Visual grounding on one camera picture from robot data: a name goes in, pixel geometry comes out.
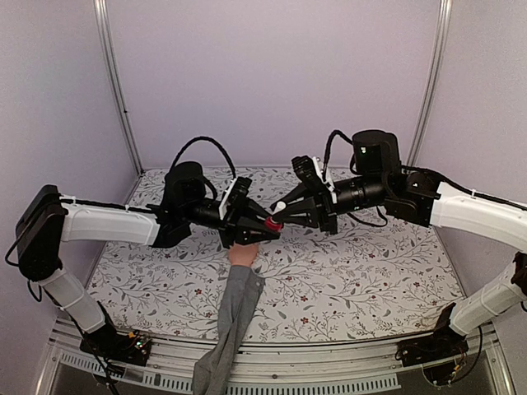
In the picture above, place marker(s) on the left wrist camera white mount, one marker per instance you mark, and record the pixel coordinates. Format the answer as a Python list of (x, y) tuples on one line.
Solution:
[(235, 193)]

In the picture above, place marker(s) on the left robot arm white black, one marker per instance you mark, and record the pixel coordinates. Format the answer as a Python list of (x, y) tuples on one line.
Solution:
[(53, 218)]

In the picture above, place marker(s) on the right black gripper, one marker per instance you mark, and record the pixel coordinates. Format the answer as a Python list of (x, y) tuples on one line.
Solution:
[(319, 211)]

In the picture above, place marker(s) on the person's hand on table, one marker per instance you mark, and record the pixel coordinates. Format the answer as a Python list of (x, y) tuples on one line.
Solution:
[(243, 255)]

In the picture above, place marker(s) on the right aluminium frame post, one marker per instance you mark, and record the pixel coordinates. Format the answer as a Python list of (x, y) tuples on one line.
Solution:
[(437, 55)]

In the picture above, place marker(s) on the floral patterned table cloth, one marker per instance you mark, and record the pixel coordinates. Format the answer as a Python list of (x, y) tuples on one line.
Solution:
[(375, 278)]

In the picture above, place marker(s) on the front aluminium rail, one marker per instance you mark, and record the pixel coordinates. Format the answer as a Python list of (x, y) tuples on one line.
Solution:
[(361, 367)]

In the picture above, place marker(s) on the aluminium frame post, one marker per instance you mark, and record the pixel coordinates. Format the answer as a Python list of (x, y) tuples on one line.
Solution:
[(107, 46), (437, 55)]

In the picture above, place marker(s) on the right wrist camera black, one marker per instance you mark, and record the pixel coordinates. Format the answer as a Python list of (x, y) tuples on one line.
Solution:
[(308, 172)]

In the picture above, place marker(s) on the left aluminium frame post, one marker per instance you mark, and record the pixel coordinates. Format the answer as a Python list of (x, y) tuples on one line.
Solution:
[(107, 46)]

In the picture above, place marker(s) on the white nail polish cap brush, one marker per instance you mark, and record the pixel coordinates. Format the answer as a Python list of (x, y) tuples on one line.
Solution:
[(280, 206)]

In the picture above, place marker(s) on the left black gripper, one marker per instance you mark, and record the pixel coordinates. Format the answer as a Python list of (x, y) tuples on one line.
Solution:
[(240, 217)]

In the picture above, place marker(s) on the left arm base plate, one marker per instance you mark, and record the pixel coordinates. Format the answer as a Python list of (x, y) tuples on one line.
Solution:
[(133, 348)]

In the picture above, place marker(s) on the red nail polish bottle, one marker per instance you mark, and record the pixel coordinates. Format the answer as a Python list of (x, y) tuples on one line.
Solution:
[(272, 225)]

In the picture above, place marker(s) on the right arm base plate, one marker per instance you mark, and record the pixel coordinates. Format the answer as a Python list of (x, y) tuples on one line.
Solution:
[(441, 344)]

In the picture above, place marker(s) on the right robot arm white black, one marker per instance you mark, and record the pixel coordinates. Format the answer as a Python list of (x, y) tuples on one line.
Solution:
[(419, 196)]

